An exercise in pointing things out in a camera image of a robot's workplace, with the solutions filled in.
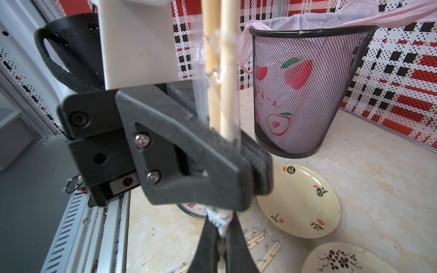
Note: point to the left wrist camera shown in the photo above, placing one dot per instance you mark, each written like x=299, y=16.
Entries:
x=137, y=43

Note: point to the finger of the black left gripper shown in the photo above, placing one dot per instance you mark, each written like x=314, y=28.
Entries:
x=178, y=158
x=261, y=162

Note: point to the pink plastic bin liner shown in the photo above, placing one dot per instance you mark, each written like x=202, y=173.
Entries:
x=354, y=13

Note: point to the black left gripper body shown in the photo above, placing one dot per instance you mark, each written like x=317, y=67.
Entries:
x=97, y=140

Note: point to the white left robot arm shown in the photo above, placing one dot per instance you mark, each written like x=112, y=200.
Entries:
x=70, y=47

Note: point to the white orange patterned plate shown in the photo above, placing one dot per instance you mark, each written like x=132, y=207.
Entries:
x=194, y=210

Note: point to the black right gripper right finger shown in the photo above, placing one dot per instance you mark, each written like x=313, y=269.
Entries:
x=238, y=257

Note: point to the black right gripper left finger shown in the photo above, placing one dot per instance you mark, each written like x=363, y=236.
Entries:
x=207, y=255

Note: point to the chopsticks pack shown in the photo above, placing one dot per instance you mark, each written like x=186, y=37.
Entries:
x=267, y=259
x=253, y=239
x=216, y=83

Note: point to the cream plate with flowers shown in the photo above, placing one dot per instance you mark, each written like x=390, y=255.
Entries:
x=301, y=203

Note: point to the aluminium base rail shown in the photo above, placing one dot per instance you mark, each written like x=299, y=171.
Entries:
x=90, y=240

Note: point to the cream plate with black pattern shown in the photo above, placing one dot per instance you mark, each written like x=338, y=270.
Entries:
x=337, y=257

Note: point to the black mesh trash bin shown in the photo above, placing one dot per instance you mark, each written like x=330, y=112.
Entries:
x=300, y=80

